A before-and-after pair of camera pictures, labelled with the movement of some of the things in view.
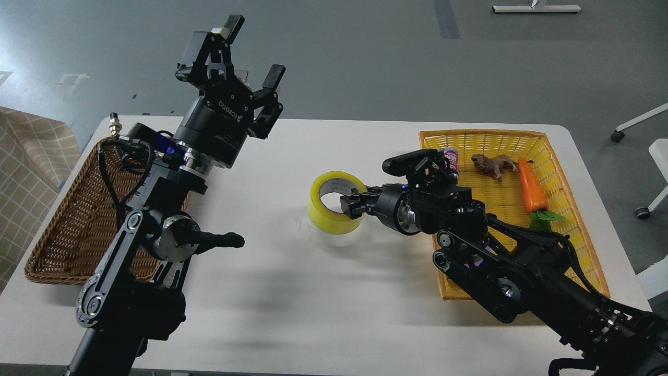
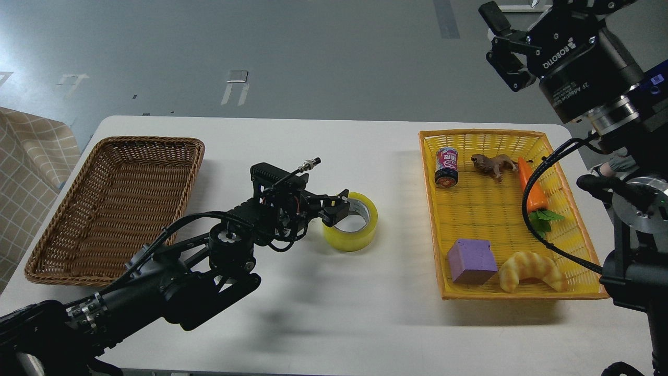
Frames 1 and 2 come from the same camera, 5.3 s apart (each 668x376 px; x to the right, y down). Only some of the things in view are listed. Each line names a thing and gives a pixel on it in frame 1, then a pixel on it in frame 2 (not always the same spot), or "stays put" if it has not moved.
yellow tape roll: (328, 221) → (355, 241)
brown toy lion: (495, 164) stays put
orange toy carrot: (537, 202) stays put
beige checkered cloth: (37, 153) stays put
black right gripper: (396, 208) → (582, 66)
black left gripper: (217, 124) → (307, 206)
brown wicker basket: (80, 231) stays put
